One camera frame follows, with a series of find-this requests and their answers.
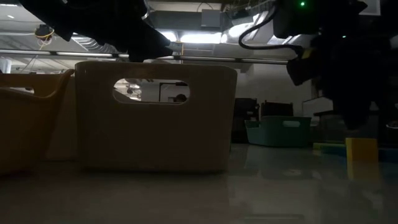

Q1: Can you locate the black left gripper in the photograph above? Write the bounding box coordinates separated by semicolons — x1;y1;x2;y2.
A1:
93;0;174;62

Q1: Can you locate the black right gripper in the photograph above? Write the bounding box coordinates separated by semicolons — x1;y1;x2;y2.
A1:
273;0;392;131

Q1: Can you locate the yellow block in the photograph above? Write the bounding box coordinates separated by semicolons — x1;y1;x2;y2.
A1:
345;137;379;162

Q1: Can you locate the ceiling light panel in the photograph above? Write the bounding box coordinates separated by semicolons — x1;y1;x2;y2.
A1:
157;29;178;43
179;30;223;44

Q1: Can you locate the white board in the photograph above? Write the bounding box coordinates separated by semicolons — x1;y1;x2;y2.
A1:
302;96;333;116

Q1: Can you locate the lime block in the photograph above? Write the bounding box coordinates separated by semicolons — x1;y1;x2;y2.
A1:
312;142;347;150

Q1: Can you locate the black cabinet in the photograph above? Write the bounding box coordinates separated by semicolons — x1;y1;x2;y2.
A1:
260;101;295;118
232;97;260;144

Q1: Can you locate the grey ceiling box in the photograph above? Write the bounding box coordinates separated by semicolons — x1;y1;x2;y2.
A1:
201;8;222;29

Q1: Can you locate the teal plastic bin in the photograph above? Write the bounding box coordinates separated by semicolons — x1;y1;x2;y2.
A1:
244;115;312;147

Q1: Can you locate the grey plastic bin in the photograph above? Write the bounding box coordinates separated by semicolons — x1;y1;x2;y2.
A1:
73;60;238;174

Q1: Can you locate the white plastic bin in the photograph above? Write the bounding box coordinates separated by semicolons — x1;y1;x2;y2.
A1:
46;74;79;161

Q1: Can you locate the orange plastic bin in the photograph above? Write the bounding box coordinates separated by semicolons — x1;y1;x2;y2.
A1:
0;68;75;174

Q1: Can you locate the horizontal metal rail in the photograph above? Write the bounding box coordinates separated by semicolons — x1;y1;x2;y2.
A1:
0;49;289;65

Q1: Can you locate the yellow black cable reel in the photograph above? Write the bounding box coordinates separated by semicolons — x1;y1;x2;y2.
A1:
34;24;57;43

